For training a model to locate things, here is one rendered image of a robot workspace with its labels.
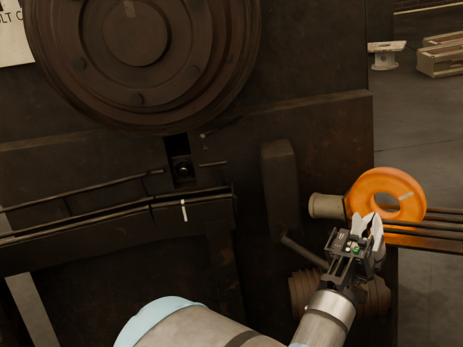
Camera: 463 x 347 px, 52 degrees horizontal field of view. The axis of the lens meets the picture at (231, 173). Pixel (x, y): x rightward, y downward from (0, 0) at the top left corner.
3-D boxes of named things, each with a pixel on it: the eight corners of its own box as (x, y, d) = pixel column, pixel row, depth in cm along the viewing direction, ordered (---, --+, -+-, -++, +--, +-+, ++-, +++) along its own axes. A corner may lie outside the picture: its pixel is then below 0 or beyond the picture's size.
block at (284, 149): (268, 222, 126) (256, 140, 115) (297, 218, 125) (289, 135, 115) (272, 246, 116) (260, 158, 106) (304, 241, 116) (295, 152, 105)
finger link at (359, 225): (372, 197, 89) (355, 234, 84) (375, 217, 93) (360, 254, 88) (356, 194, 91) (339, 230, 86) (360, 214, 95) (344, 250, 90)
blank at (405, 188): (382, 239, 106) (377, 248, 103) (340, 184, 105) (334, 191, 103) (444, 213, 95) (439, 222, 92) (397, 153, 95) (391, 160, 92)
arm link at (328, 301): (351, 341, 78) (306, 326, 82) (360, 317, 80) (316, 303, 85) (344, 317, 73) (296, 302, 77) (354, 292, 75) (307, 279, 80)
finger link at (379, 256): (391, 235, 87) (376, 274, 82) (392, 241, 88) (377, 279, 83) (366, 230, 89) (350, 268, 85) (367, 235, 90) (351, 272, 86)
